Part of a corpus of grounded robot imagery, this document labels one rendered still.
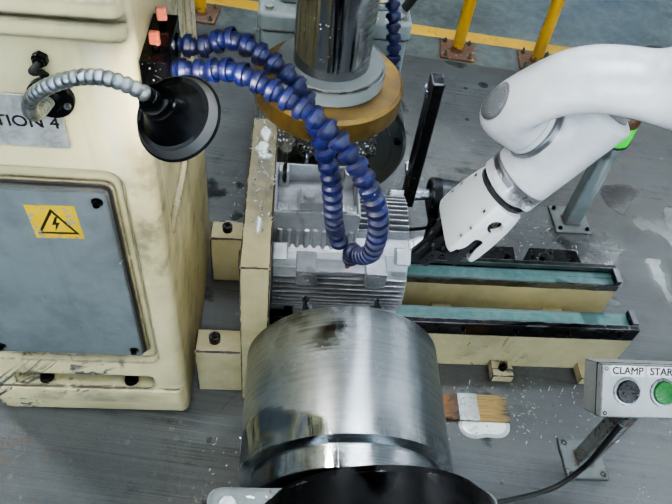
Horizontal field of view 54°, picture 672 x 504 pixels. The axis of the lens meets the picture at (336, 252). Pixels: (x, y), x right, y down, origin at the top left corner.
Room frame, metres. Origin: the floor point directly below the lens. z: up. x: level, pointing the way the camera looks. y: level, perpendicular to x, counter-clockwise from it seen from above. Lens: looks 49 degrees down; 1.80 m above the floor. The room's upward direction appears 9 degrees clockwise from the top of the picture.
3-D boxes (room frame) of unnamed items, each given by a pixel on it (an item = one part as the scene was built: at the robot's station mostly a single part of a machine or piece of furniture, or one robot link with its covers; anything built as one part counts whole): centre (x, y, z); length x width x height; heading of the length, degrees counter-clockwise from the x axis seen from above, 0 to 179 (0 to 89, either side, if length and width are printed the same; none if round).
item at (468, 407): (0.55, -0.23, 0.80); 0.21 x 0.05 x 0.01; 96
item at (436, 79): (0.83, -0.11, 1.12); 0.04 x 0.03 x 0.26; 98
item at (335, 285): (0.68, 0.00, 1.01); 0.20 x 0.19 x 0.19; 98
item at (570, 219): (1.05, -0.49, 1.01); 0.08 x 0.08 x 0.42; 8
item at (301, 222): (0.67, 0.04, 1.11); 0.12 x 0.11 x 0.07; 98
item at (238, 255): (0.66, 0.15, 0.97); 0.30 x 0.11 x 0.34; 8
